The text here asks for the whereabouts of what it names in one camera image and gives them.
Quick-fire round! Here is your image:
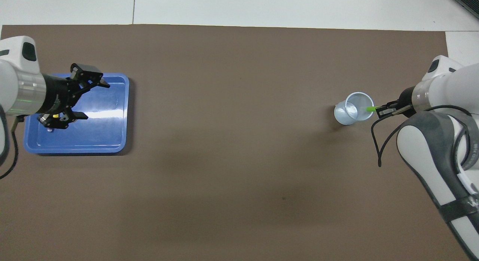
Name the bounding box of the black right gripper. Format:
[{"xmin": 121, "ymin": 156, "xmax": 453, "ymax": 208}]
[{"xmin": 376, "ymin": 87, "xmax": 416, "ymax": 117}]

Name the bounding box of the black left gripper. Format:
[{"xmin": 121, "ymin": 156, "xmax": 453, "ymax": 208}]
[{"xmin": 39, "ymin": 63, "xmax": 111, "ymax": 129}]

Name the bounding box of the clear plastic cup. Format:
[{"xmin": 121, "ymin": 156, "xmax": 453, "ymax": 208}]
[{"xmin": 334, "ymin": 92, "xmax": 375, "ymax": 125}]

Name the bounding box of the blue plastic tray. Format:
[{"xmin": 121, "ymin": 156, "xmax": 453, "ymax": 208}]
[{"xmin": 23, "ymin": 73, "xmax": 130, "ymax": 154}]

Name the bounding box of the grey ribbed device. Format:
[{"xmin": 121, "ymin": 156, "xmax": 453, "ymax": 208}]
[{"xmin": 452, "ymin": 0, "xmax": 479, "ymax": 15}]

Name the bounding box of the brown table mat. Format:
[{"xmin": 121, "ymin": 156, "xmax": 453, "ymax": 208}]
[{"xmin": 0, "ymin": 24, "xmax": 471, "ymax": 261}]

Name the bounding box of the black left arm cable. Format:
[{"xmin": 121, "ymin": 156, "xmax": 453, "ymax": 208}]
[{"xmin": 0, "ymin": 117, "xmax": 19, "ymax": 179}]

